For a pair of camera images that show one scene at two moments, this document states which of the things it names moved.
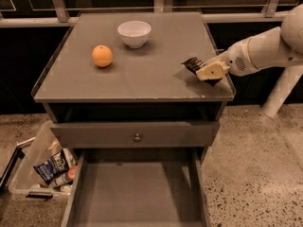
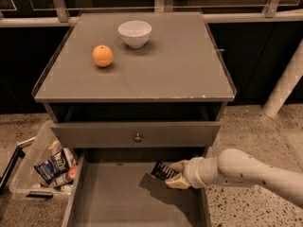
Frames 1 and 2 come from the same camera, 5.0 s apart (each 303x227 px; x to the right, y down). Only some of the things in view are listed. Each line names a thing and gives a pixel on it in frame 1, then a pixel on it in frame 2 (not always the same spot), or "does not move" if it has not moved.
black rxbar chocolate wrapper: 196,62 -> 163,171
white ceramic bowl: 134,33 does not move
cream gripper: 237,58 -> 192,173
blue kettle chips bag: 52,167 does not move
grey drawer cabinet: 114,84 does not move
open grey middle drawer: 136,187 does not move
